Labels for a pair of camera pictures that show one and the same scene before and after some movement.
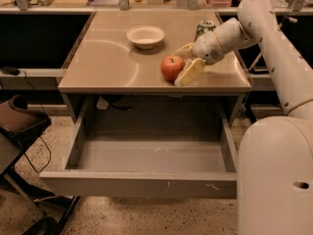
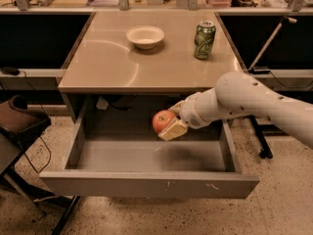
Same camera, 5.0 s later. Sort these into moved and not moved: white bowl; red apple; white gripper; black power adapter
Moved: white gripper; red apple
Not moved: black power adapter; white bowl
